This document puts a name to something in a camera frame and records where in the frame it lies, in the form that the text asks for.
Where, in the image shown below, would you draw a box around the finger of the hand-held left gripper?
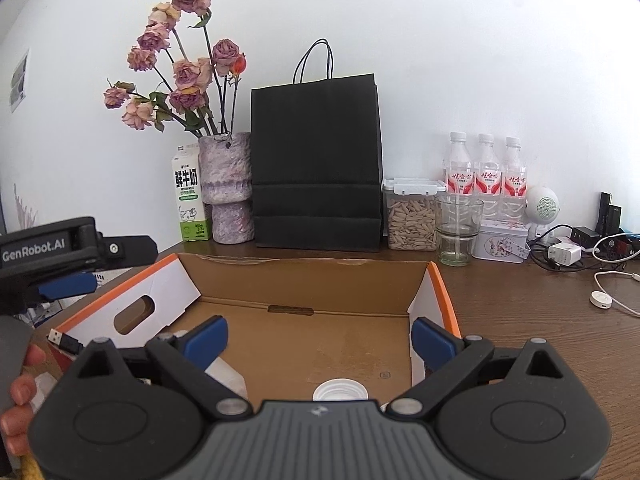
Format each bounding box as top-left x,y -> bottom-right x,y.
30,271 -> 99,304
96,234 -> 159,268

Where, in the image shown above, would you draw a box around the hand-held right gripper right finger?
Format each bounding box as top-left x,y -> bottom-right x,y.
386,317 -> 571,418

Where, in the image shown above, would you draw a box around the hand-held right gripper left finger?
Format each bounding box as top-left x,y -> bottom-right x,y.
65,316 -> 251,420

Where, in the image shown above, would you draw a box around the red cardboard box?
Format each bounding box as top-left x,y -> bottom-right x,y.
47,252 -> 463,402

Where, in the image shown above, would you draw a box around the clear seed container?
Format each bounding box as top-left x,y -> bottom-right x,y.
381,177 -> 447,252

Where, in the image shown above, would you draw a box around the person's left hand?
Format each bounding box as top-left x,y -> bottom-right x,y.
0,344 -> 47,458

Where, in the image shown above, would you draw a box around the white green milk carton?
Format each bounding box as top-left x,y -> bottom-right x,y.
171,142 -> 207,242

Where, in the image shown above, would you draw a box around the clear glass cup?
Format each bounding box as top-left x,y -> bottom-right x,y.
434,195 -> 485,267

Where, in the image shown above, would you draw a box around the white bottle cap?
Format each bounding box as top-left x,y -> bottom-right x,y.
312,379 -> 370,402

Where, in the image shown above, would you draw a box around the white tin box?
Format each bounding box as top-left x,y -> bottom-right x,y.
472,219 -> 532,262

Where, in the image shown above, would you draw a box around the purple mottled vase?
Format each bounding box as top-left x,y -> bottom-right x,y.
197,131 -> 256,245

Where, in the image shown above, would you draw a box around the white cube charger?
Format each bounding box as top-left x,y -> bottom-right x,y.
547,242 -> 582,267

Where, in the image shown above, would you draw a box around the red label water bottle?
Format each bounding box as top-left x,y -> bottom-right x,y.
444,131 -> 475,200
472,133 -> 502,202
500,136 -> 529,202

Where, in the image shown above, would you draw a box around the white round speaker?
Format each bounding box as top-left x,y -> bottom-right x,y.
525,185 -> 562,238

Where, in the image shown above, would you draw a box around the dried pink roses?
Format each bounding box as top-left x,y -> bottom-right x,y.
103,0 -> 248,139

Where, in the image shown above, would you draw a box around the black power adapter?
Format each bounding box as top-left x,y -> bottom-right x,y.
570,226 -> 603,249

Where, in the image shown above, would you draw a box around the black paper bag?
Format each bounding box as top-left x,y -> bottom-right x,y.
250,39 -> 386,252

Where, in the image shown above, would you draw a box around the black power strip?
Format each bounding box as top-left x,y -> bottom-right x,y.
594,233 -> 640,262

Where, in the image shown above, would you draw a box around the black upright device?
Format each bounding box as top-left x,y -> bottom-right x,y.
597,191 -> 624,236

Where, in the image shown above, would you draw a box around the white charger and cables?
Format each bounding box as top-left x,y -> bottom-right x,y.
529,225 -> 597,274

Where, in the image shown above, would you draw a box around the wall paper sheet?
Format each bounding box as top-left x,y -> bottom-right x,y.
9,49 -> 31,113

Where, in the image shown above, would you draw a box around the white puck charger cable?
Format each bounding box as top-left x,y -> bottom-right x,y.
589,270 -> 640,317

